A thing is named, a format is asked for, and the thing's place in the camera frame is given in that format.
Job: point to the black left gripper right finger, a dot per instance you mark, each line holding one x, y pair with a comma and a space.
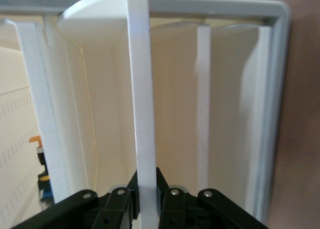
200, 211

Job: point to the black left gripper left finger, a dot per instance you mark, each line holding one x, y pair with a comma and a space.
75, 209

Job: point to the white plastic drawer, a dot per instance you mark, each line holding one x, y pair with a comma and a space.
175, 101
142, 89
37, 89
230, 101

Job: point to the white drawer cabinet housing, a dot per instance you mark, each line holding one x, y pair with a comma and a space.
275, 89

